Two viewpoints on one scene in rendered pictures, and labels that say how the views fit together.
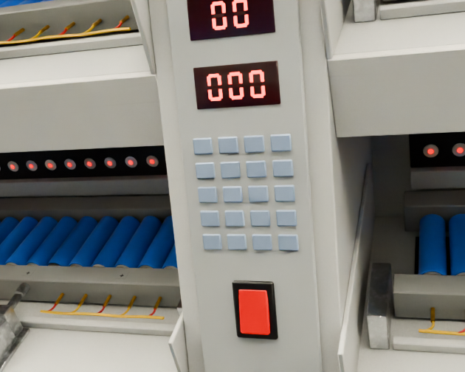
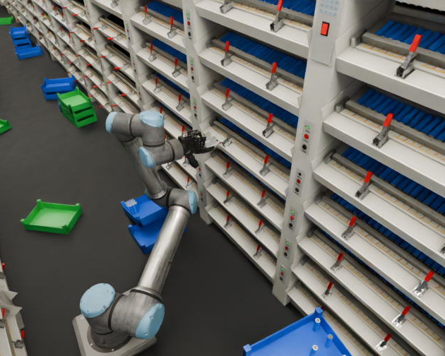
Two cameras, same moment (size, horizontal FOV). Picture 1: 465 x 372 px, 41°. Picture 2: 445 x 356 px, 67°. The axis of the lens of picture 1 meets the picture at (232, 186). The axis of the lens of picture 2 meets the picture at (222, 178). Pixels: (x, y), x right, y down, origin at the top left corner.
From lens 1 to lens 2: 69 cm
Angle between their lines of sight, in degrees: 43
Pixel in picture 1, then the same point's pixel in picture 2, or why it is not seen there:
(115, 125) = not seen: outside the picture
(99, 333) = (298, 30)
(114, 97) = not seen: outside the picture
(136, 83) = not seen: outside the picture
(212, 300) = (318, 25)
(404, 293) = (364, 36)
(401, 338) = (357, 46)
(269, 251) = (330, 15)
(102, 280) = (304, 17)
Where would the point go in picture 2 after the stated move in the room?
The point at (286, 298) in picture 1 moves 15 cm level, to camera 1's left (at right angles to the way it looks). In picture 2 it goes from (331, 27) to (279, 18)
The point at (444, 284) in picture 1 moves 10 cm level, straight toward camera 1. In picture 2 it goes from (374, 37) to (349, 45)
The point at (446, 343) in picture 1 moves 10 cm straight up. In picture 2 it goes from (365, 49) to (376, 8)
